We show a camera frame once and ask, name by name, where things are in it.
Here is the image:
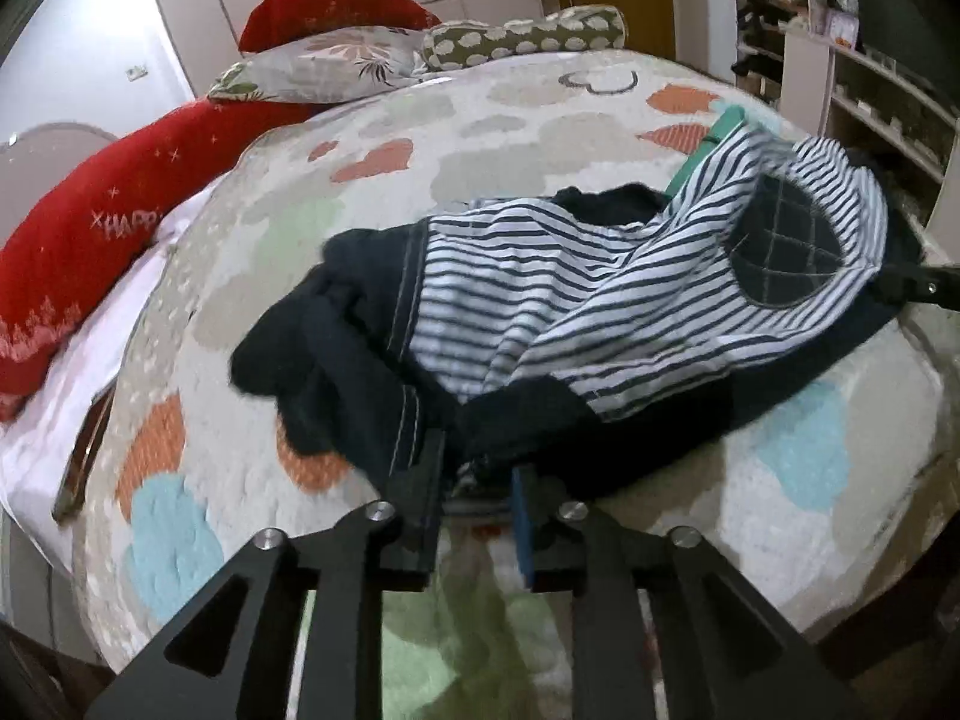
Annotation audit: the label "white bed sheet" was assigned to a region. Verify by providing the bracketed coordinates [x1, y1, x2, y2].
[0, 187, 226, 533]

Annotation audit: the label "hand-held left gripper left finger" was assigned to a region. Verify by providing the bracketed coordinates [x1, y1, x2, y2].
[88, 430, 449, 720]

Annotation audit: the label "green cloud print pillow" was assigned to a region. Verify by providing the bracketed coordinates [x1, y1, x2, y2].
[420, 5, 628, 73]

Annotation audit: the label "teal cloth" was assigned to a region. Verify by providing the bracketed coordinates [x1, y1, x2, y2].
[666, 106, 748, 197]

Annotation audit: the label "long red pillow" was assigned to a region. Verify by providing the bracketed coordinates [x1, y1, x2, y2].
[0, 97, 320, 422]

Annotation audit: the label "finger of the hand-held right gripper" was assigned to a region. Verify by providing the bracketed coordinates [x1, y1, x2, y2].
[874, 261, 960, 310]

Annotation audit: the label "white open shelf unit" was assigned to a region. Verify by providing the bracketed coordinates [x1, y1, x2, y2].
[726, 0, 960, 230]

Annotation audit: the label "grey rounded chair back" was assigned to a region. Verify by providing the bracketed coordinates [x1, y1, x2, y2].
[0, 122, 122, 250]

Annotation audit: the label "floral grey pillow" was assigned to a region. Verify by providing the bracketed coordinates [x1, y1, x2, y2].
[206, 26, 452, 104]

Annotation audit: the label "dark pants with striped lining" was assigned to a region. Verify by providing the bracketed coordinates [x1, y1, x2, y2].
[229, 120, 931, 512]

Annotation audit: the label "red cushion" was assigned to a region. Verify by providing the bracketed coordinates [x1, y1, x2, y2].
[238, 0, 443, 53]

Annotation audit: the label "dark brown flat object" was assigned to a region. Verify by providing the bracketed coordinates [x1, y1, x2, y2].
[52, 382, 118, 526]

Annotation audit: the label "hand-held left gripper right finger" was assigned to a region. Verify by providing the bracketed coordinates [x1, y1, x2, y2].
[511, 463, 880, 720]

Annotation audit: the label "cloud patterned blanket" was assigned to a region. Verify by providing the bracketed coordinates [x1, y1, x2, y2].
[71, 49, 955, 720]

